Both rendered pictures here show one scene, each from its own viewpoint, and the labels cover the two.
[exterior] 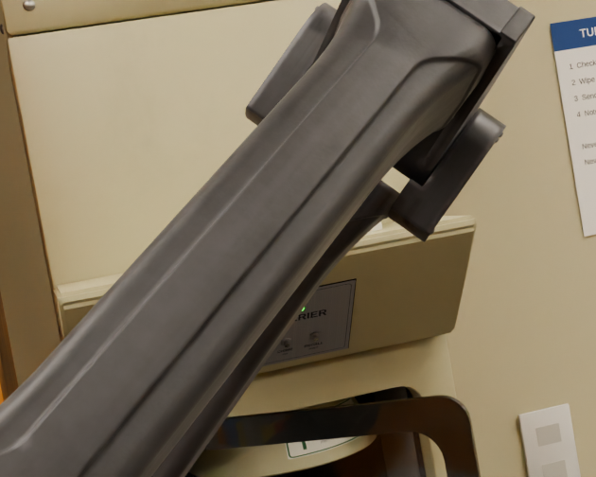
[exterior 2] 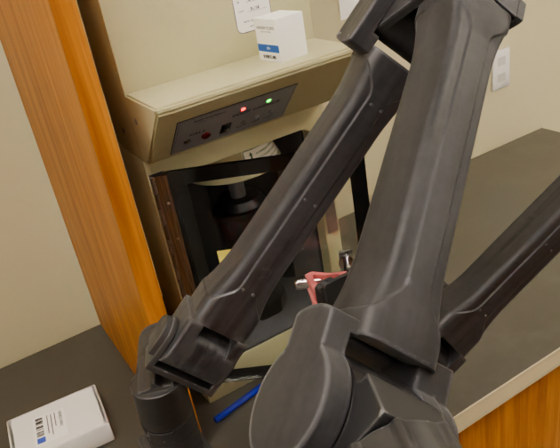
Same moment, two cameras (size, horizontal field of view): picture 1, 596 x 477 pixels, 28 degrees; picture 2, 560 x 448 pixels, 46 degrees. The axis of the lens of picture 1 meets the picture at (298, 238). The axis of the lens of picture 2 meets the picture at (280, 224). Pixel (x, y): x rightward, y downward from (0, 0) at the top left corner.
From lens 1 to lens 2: 0.30 m
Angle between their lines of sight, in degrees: 28
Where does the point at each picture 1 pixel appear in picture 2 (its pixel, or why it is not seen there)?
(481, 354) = not seen: hidden behind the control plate
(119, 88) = not seen: outside the picture
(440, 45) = (495, 28)
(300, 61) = (378, 12)
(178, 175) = (188, 23)
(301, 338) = (264, 114)
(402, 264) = (320, 73)
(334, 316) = (282, 101)
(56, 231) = (123, 61)
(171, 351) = (444, 222)
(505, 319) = not seen: hidden behind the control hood
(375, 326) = (298, 103)
